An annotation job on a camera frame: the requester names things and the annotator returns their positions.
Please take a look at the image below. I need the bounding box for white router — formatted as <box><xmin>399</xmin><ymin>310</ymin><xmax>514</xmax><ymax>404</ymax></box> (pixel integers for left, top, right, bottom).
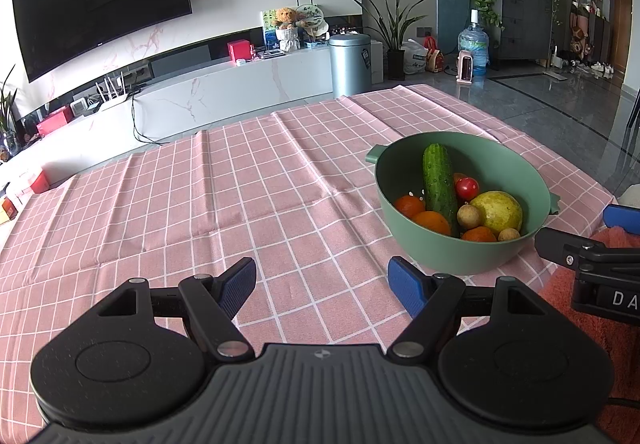
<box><xmin>94</xmin><ymin>74</ymin><xmax>132</xmax><ymax>113</ymax></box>

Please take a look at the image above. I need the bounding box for small red box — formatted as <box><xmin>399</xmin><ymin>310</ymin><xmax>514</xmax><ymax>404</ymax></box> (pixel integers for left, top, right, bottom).
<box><xmin>27</xmin><ymin>169</ymin><xmax>51</xmax><ymax>195</ymax></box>

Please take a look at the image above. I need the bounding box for thin-leaved potted plant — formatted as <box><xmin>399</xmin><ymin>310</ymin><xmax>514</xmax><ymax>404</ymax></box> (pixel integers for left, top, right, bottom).
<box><xmin>0</xmin><ymin>64</ymin><xmax>22</xmax><ymax>161</ymax></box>

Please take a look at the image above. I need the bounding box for white plastic bag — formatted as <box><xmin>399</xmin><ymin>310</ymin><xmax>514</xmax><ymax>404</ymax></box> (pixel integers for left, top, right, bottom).
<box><xmin>401</xmin><ymin>39</ymin><xmax>430</xmax><ymax>76</ymax></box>

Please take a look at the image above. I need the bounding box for white marble media console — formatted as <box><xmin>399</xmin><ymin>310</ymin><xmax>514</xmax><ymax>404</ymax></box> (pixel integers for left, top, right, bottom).
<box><xmin>0</xmin><ymin>44</ymin><xmax>337</xmax><ymax>187</ymax></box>

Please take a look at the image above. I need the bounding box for pink checked tablecloth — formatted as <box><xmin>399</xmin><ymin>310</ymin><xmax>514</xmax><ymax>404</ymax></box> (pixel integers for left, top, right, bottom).
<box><xmin>0</xmin><ymin>83</ymin><xmax>619</xmax><ymax>361</ymax></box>

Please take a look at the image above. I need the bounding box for grey metal trash can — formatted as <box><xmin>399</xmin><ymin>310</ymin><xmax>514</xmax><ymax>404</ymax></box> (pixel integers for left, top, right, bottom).
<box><xmin>328</xmin><ymin>34</ymin><xmax>373</xmax><ymax>100</ymax></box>

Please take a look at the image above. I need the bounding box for coral fleece cloth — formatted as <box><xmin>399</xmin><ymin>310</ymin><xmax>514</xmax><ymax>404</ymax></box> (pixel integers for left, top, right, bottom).
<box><xmin>537</xmin><ymin>227</ymin><xmax>640</xmax><ymax>431</ymax></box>

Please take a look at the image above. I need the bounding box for red tomato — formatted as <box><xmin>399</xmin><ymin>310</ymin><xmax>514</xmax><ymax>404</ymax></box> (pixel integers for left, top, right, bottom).
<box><xmin>454</xmin><ymin>177</ymin><xmax>481</xmax><ymax>202</ymax></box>

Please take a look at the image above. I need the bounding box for brown wooden door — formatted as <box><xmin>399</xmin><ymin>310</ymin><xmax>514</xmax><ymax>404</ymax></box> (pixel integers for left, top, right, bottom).
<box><xmin>612</xmin><ymin>0</ymin><xmax>634</xmax><ymax>74</ymax></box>

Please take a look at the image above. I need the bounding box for blue water jug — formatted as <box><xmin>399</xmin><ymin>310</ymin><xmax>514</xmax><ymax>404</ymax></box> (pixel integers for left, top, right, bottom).
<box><xmin>457</xmin><ymin>9</ymin><xmax>490</xmax><ymax>78</ymax></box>

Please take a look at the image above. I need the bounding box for round decorated fan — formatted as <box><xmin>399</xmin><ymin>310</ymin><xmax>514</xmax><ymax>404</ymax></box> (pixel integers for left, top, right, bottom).
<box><xmin>295</xmin><ymin>4</ymin><xmax>326</xmax><ymax>28</ymax></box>

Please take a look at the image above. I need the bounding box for potted plant in black pot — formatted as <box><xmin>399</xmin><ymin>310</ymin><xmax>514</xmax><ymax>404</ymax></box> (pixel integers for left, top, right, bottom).
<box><xmin>348</xmin><ymin>0</ymin><xmax>436</xmax><ymax>81</ymax></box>

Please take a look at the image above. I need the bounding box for white heater on floor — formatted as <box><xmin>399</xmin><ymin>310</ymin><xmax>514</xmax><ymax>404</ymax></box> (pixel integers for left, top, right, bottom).
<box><xmin>455</xmin><ymin>50</ymin><xmax>477</xmax><ymax>84</ymax></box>

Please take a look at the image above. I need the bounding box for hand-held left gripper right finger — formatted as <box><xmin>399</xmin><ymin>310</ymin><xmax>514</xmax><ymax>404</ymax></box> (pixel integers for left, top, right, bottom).
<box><xmin>387</xmin><ymin>257</ymin><xmax>541</xmax><ymax>359</ymax></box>

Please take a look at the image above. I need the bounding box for blue picture box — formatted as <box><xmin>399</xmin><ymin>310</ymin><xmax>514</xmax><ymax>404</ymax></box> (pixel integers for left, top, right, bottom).
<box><xmin>260</xmin><ymin>9</ymin><xmax>281</xmax><ymax>51</ymax></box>

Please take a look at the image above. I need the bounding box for red yellow bag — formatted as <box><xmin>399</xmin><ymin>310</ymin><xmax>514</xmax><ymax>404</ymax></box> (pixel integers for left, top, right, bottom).
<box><xmin>423</xmin><ymin>36</ymin><xmax>445</xmax><ymax>74</ymax></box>

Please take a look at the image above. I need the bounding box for black cable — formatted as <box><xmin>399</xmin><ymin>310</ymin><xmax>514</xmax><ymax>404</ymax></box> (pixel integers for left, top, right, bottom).
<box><xmin>130</xmin><ymin>92</ymin><xmax>167</xmax><ymax>146</ymax></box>

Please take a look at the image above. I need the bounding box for yellow-green guava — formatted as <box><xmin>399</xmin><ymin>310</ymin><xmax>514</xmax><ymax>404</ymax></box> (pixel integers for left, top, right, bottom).
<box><xmin>470</xmin><ymin>191</ymin><xmax>524</xmax><ymax>235</ymax></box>

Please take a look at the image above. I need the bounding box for flat red box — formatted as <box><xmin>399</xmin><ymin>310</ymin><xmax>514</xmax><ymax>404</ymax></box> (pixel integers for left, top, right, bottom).
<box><xmin>35</xmin><ymin>105</ymin><xmax>75</xmax><ymax>138</ymax></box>

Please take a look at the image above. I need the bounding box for dark grey cabinet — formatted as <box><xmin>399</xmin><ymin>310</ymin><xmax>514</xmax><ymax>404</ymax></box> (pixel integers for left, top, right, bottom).
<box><xmin>497</xmin><ymin>0</ymin><xmax>557</xmax><ymax>62</ymax></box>

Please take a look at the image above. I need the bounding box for brown teddy bear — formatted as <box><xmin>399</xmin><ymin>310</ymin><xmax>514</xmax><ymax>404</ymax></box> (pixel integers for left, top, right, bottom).
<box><xmin>273</xmin><ymin>7</ymin><xmax>300</xmax><ymax>30</ymax></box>

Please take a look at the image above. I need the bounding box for green plastic bowl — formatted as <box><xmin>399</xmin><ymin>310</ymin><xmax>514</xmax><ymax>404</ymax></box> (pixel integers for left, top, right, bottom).
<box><xmin>365</xmin><ymin>131</ymin><xmax>562</xmax><ymax>275</ymax></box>

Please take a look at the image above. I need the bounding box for orange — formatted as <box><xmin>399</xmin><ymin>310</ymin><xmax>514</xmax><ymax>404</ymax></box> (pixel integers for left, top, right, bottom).
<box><xmin>461</xmin><ymin>226</ymin><xmax>498</xmax><ymax>243</ymax></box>
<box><xmin>411</xmin><ymin>211</ymin><xmax>452</xmax><ymax>236</ymax></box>

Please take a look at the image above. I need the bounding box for smooth tangerine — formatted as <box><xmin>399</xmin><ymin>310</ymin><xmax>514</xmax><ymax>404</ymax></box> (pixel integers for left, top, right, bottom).
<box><xmin>394</xmin><ymin>195</ymin><xmax>426</xmax><ymax>219</ymax></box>

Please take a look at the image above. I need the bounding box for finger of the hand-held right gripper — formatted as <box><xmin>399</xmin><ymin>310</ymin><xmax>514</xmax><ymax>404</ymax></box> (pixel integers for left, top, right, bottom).
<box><xmin>602</xmin><ymin>204</ymin><xmax>640</xmax><ymax>231</ymax></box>

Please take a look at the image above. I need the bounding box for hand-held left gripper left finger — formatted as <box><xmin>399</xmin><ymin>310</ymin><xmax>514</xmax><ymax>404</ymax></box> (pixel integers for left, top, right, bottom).
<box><xmin>95</xmin><ymin>257</ymin><xmax>258</xmax><ymax>359</ymax></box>

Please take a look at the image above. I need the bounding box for green cucumber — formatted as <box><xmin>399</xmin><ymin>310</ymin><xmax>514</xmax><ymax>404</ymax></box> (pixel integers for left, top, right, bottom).
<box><xmin>422</xmin><ymin>143</ymin><xmax>461</xmax><ymax>238</ymax></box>

